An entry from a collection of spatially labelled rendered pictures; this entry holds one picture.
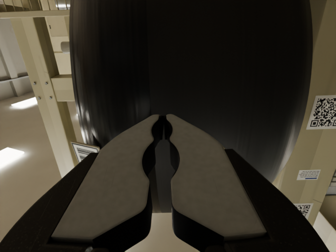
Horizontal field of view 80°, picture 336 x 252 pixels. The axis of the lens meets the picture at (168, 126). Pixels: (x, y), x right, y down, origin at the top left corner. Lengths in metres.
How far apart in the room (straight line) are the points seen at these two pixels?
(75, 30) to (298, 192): 0.58
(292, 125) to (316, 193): 0.41
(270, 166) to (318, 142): 0.29
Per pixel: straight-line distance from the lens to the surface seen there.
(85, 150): 0.26
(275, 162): 0.28
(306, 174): 0.60
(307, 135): 0.53
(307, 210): 0.69
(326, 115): 0.53
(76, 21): 0.27
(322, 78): 0.49
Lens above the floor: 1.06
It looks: 25 degrees up
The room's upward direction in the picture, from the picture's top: 178 degrees clockwise
